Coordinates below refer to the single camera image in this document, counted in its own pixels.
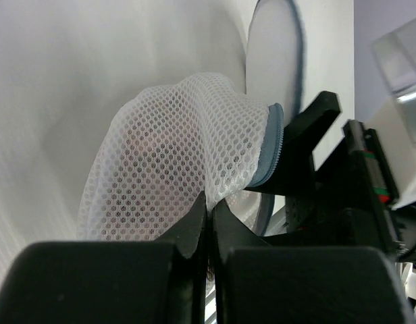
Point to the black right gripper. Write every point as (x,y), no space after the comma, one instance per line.
(348,203)

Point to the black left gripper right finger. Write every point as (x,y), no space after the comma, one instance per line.
(259,283)

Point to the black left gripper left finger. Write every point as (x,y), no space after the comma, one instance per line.
(160,281)

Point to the blue-zipper white mesh laundry bag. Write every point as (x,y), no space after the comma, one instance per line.
(201,135)

